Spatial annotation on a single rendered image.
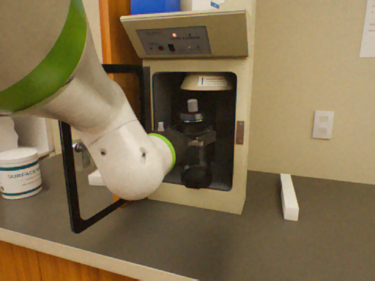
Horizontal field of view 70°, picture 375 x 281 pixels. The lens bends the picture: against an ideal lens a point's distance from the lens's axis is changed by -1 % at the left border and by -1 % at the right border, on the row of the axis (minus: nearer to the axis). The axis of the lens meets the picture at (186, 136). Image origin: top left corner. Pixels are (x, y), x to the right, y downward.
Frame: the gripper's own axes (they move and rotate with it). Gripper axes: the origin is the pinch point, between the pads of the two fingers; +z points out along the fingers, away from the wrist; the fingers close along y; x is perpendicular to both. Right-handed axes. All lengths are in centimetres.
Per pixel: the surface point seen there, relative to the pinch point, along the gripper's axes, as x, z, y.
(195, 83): -13.4, 3.7, 0.5
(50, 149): 27, 42, 101
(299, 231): 26.2, -1.6, -31.7
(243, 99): -9.5, 1.7, -14.0
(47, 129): 15, 41, 101
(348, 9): -40, 45, -45
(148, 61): -19.8, 1.6, 15.0
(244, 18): -28.6, -8.7, -14.6
